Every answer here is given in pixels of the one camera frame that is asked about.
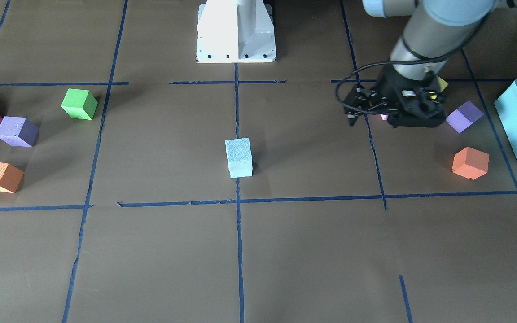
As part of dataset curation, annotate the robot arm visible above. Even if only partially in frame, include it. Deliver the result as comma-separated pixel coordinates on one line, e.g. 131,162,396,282
335,0,517,127

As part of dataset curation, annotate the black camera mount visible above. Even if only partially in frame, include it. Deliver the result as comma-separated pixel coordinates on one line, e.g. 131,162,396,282
387,72,447,127

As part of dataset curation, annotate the yellow foam block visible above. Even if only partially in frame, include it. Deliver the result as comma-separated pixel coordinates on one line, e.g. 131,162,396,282
437,76,449,92

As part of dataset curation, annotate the light blue block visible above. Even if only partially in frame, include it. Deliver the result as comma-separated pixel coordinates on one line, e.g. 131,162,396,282
228,159,253,179
224,138,252,163

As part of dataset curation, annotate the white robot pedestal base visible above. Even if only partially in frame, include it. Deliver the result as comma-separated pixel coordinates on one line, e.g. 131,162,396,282
196,0,277,64

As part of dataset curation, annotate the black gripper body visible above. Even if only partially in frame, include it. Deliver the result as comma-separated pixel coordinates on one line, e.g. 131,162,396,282
343,65,425,127

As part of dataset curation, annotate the green foam block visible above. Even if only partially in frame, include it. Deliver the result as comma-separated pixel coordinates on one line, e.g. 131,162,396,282
60,88,98,120

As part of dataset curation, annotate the purple foam block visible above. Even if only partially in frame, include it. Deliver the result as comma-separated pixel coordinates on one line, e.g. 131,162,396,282
0,116,39,147
446,101,484,134

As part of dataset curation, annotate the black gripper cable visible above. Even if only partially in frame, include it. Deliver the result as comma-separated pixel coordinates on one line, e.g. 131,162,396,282
335,9,492,118

